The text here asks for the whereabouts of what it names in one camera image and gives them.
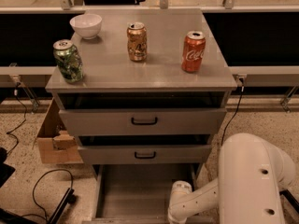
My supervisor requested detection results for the black left floor cable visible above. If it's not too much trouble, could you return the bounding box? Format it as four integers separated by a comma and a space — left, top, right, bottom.
18, 168, 75, 222

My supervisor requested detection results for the black stand leg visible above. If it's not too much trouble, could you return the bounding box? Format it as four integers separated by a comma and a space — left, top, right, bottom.
279, 189, 299, 214
47, 188, 77, 224

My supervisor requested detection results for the grey middle drawer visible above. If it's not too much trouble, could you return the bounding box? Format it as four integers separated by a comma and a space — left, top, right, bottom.
78, 145, 211, 164

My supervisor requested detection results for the black object at left edge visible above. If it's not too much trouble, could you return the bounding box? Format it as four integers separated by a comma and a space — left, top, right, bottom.
0, 147, 15, 188

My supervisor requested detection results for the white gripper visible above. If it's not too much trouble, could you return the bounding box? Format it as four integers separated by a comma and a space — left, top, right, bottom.
167, 181, 192, 224

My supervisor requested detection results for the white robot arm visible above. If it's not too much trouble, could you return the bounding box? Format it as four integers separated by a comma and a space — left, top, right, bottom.
168, 133, 296, 224

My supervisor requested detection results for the black right stand leg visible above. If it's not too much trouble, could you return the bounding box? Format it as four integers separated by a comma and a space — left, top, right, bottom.
279, 189, 299, 214

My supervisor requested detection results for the grey drawer cabinet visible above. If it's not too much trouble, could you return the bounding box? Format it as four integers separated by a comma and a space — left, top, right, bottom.
45, 8, 238, 179

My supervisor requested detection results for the black left stand leg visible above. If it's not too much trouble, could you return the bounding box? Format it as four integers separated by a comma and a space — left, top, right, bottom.
47, 188, 77, 224

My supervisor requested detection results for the black left wall cable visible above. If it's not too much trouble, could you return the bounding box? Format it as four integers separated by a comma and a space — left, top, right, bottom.
5, 81, 28, 156

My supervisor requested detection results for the black right power cable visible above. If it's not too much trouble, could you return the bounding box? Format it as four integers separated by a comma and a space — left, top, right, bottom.
220, 77, 245, 147

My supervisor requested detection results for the red coca-cola can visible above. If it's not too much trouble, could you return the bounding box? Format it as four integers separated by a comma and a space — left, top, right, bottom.
181, 31, 206, 73

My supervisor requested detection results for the gold soda can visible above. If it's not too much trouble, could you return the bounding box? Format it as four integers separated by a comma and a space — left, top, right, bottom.
127, 21, 147, 62

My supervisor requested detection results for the grey top drawer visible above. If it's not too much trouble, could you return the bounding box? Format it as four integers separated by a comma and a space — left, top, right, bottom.
59, 108, 226, 136

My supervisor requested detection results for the green soda can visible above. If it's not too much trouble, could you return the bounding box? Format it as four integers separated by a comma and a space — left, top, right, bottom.
53, 39, 84, 83

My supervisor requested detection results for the grey drawer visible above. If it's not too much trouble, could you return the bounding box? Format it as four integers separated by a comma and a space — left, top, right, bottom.
81, 163, 216, 224
59, 108, 226, 136
78, 145, 211, 164

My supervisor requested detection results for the white bowl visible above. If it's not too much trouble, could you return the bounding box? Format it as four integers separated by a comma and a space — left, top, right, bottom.
69, 13, 103, 39

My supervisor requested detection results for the grey bottom drawer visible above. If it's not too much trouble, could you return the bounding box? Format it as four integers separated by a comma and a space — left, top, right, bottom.
81, 163, 216, 224

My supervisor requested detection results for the cardboard box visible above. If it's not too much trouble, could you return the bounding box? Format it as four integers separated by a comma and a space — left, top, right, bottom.
36, 99, 82, 164

